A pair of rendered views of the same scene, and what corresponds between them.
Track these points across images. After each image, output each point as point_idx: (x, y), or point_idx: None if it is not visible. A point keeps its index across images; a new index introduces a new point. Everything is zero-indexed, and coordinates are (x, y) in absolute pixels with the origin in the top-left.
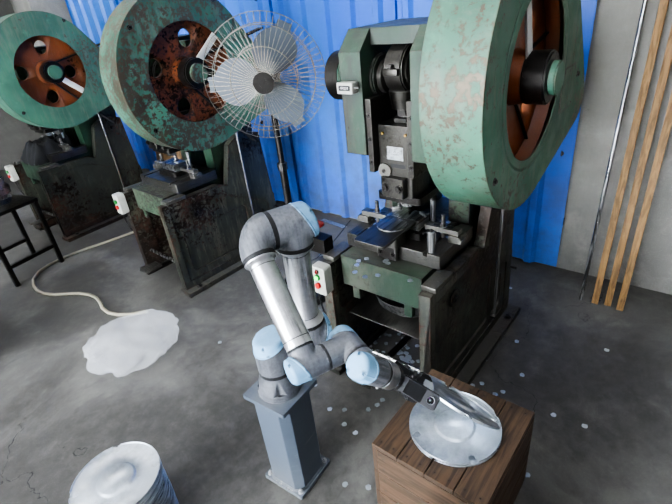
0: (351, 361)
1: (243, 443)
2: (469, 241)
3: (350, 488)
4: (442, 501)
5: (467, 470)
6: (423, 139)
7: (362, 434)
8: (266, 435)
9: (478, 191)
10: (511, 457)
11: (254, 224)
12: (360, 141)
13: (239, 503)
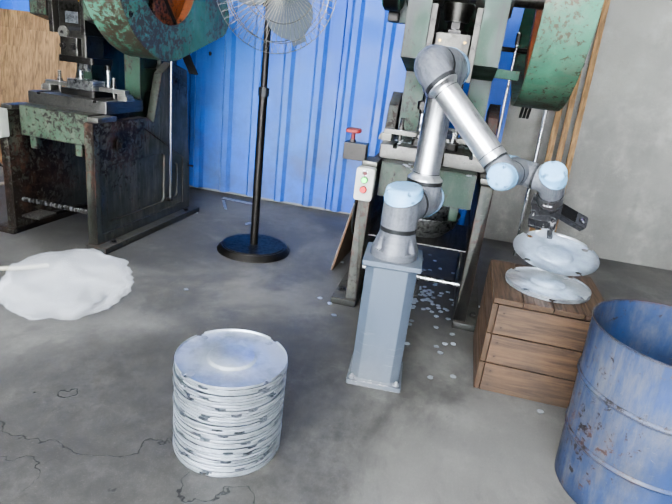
0: (547, 168)
1: (295, 362)
2: None
3: (437, 379)
4: (568, 334)
5: (582, 305)
6: (544, 16)
7: (414, 344)
8: (373, 314)
9: (569, 72)
10: (602, 297)
11: (440, 49)
12: (419, 44)
13: (335, 405)
